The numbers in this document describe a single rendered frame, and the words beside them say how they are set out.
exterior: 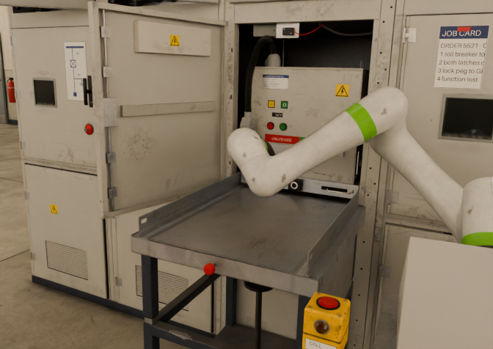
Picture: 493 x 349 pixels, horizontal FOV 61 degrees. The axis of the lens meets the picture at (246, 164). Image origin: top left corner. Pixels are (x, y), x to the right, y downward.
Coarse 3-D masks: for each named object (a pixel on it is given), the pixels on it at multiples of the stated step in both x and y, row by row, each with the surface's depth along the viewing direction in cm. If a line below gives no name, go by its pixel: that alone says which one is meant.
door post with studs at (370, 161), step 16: (384, 0) 151; (384, 16) 152; (384, 32) 153; (384, 48) 154; (384, 64) 155; (384, 80) 156; (368, 144) 163; (368, 160) 164; (368, 176) 165; (368, 192) 166; (368, 208) 167; (368, 224) 169; (368, 240) 170; (368, 256) 171; (368, 272) 172
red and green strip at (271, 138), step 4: (268, 136) 185; (272, 136) 184; (276, 136) 184; (280, 136) 183; (284, 136) 182; (288, 136) 181; (292, 136) 180; (296, 136) 179; (268, 140) 186; (272, 140) 185; (276, 140) 184; (280, 140) 183; (284, 140) 182; (288, 140) 181; (292, 140) 181; (296, 140) 180; (300, 140) 179
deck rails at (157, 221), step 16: (208, 192) 169; (224, 192) 182; (160, 208) 140; (176, 208) 149; (192, 208) 159; (352, 208) 158; (144, 224) 134; (160, 224) 141; (336, 224) 135; (320, 240) 117; (320, 256) 120; (304, 272) 111
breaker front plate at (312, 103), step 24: (264, 72) 180; (288, 72) 176; (312, 72) 172; (336, 72) 167; (360, 72) 163; (264, 96) 183; (288, 96) 178; (312, 96) 173; (264, 120) 185; (288, 120) 180; (312, 120) 175; (288, 144) 182; (336, 168) 175
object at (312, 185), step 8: (304, 184) 181; (312, 184) 179; (320, 184) 178; (328, 184) 176; (336, 184) 175; (344, 184) 173; (352, 184) 172; (312, 192) 180; (320, 192) 178; (328, 192) 177
